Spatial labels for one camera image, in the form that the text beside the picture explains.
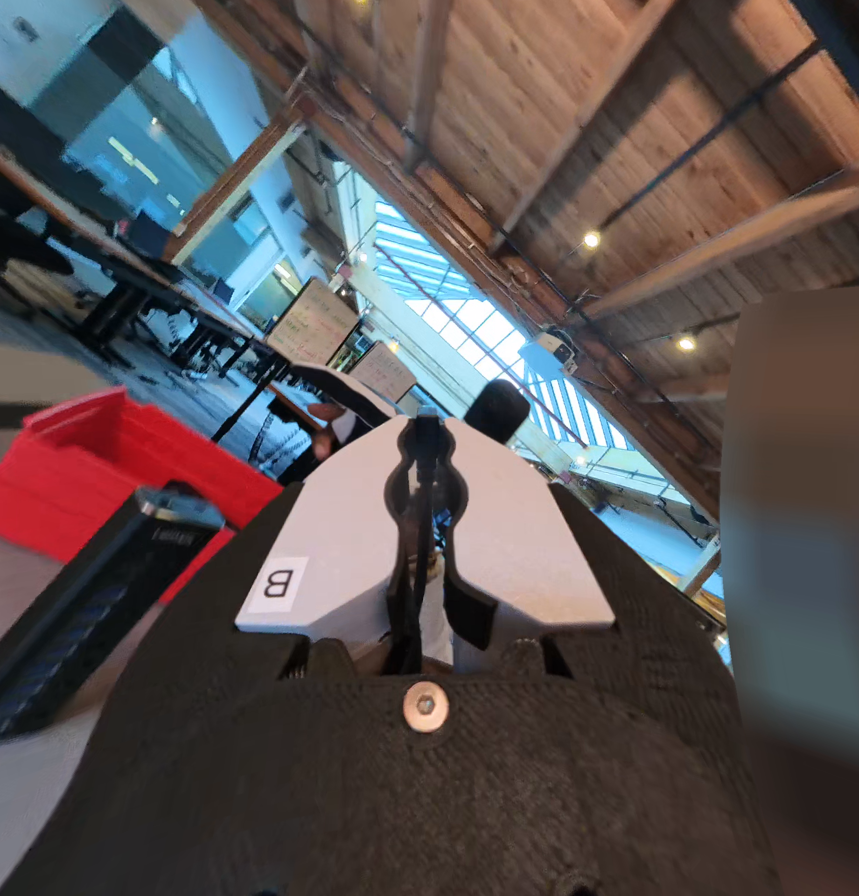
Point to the black office chair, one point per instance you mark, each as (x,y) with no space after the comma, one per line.
(16,255)

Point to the round ceiling spotlight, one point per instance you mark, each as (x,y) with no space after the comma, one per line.
(591,239)
(686,343)

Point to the skylight window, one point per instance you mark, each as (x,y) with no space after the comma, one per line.
(464,329)

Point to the long wooden office desk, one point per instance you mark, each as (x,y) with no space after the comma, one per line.
(156,269)

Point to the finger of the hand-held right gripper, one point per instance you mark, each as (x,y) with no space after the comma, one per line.
(342,385)

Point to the white ceiling-mounted device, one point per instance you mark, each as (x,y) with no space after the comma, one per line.
(552,352)

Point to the black rounded object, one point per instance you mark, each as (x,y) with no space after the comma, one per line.
(498,411)

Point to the large whiteboard with writing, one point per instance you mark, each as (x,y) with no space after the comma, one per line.
(314,323)

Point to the red plastic bin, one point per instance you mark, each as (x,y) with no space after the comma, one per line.
(86,462)

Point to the black usb hub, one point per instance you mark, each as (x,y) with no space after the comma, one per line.
(72,616)

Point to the small whiteboard with writing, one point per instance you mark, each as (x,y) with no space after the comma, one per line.
(386,371)

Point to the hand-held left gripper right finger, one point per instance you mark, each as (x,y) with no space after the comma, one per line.
(520,546)

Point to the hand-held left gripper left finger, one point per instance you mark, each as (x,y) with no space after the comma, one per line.
(331,532)

